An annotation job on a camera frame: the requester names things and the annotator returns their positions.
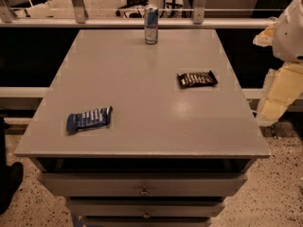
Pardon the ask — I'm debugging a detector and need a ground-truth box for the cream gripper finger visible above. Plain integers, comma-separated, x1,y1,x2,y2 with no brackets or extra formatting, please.
257,62,303,122
253,22,276,47

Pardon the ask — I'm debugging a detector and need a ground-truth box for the black rxbar chocolate wrapper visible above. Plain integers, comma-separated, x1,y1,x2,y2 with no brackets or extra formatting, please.
177,70,218,88

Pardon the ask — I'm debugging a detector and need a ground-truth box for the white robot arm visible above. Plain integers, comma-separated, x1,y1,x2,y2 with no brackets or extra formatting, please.
253,0,303,127

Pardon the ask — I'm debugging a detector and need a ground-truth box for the blue rxbar blueberry wrapper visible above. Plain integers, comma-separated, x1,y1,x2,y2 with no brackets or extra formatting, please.
66,107,113,132

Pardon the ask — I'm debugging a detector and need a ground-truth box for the metal railing beam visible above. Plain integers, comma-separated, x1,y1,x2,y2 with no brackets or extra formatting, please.
0,18,275,29

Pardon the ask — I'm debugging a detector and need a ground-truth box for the blue silver energy drink can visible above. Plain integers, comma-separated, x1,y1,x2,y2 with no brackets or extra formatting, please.
144,5,158,44

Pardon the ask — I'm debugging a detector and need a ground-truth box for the grey drawer cabinet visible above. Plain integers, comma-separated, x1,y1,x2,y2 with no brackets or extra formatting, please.
14,28,272,227

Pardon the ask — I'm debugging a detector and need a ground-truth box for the bottom grey drawer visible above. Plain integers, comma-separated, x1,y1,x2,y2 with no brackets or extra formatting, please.
84,217,211,227

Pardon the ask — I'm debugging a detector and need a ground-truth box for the grey drawer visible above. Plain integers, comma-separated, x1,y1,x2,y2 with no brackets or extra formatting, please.
38,173,247,198
66,199,224,218
84,217,211,227

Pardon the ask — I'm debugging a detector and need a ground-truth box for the middle grey drawer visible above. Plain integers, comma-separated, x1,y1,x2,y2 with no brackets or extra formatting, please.
66,199,224,218

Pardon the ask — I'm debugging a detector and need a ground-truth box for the top grey drawer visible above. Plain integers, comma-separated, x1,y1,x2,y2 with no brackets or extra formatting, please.
38,173,247,198

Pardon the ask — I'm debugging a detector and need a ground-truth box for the dark bag at left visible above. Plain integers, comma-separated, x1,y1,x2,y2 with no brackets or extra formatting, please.
0,117,24,215

